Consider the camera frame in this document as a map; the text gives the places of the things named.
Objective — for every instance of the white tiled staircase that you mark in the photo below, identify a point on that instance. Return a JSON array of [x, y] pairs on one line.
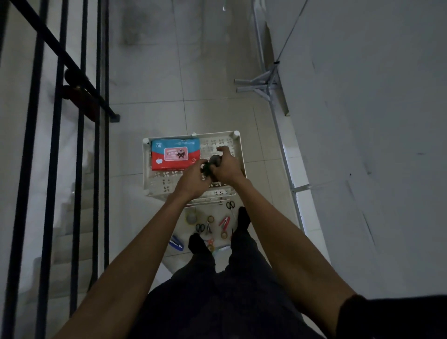
[[70, 241]]

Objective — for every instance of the person's right forearm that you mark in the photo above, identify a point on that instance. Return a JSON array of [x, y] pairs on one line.
[[290, 251]]

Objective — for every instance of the red stapler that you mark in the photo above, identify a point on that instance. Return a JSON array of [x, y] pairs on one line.
[[225, 223]]

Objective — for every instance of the black metal railing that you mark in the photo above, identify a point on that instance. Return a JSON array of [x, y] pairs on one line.
[[106, 174]]

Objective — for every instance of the grey metal stand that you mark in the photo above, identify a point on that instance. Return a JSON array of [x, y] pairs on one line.
[[267, 82]]

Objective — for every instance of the person's black left sock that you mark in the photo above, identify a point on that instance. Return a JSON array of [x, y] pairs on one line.
[[199, 246]]

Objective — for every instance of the person's black sock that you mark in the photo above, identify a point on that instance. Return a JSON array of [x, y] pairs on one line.
[[199, 246], [243, 220]]

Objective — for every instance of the person's right hand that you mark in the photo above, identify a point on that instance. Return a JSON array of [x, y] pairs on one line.
[[228, 169]]

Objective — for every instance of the blue stapler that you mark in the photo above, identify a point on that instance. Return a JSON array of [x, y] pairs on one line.
[[176, 243]]

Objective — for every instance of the person's black trousers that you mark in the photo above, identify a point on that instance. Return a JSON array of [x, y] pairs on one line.
[[209, 300]]

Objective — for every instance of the large clear tape roll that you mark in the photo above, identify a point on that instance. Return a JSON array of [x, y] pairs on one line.
[[186, 218]]

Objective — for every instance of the red blue tissue packet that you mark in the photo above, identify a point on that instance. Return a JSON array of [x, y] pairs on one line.
[[174, 164]]

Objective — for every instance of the white small cart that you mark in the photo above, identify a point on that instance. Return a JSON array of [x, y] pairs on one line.
[[157, 185]]

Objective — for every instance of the person's left forearm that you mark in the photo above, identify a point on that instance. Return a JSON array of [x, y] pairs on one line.
[[139, 265]]

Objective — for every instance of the green tape dispenser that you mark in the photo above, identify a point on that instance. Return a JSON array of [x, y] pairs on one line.
[[206, 171]]

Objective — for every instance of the person's black right sock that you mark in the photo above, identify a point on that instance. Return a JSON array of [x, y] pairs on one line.
[[243, 220]]

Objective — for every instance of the person's left hand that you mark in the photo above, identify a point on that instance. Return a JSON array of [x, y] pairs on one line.
[[190, 185]]

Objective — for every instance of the small orange scissors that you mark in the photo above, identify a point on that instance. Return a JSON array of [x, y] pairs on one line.
[[209, 242]]

